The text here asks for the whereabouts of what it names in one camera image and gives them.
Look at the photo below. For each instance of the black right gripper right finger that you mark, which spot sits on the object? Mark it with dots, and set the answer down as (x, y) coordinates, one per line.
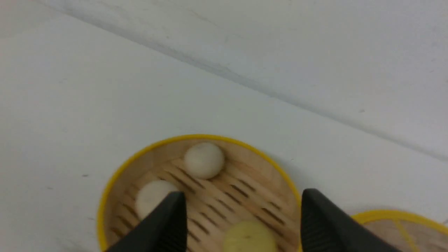
(327, 228)

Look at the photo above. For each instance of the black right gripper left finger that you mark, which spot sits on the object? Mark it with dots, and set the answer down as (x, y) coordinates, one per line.
(163, 230)

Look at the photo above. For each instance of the white steamed bun front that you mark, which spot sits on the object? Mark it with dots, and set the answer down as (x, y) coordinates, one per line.
(151, 195)

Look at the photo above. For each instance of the white steamed bun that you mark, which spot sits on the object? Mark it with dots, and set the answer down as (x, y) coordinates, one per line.
(151, 195)
(204, 160)

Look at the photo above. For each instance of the yellow steamed bun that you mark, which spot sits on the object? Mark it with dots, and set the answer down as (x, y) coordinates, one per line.
(249, 236)

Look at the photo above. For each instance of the yellow-rimmed bamboo steamer basket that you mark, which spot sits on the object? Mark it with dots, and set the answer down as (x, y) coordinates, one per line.
(252, 186)

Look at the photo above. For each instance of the yellow-rimmed bamboo steamer lid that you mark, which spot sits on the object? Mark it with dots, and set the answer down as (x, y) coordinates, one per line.
(406, 231)

